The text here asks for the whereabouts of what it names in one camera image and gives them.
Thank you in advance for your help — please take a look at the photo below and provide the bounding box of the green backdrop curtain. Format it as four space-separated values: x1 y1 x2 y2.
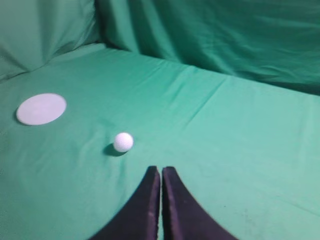
0 0 320 95

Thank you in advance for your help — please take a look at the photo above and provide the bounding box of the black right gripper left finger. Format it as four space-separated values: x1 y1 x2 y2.
91 166 161 240

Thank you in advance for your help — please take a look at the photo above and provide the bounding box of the white golf ball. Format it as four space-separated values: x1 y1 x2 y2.
113 132 134 153

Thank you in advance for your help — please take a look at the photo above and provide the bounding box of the green table cloth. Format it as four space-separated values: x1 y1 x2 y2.
0 44 320 240

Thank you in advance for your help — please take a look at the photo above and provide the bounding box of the white round plate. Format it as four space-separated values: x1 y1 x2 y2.
16 93 67 126

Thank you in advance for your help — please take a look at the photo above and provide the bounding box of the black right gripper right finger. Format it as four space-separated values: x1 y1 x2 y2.
162 166 236 240

